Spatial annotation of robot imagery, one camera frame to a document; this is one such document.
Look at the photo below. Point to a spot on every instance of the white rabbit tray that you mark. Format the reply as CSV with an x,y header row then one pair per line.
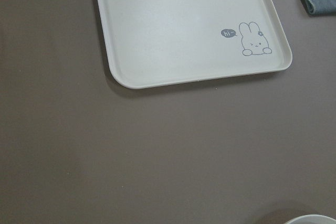
x,y
153,43

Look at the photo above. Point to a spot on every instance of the mint green bowl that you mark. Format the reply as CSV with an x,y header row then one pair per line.
x,y
312,219

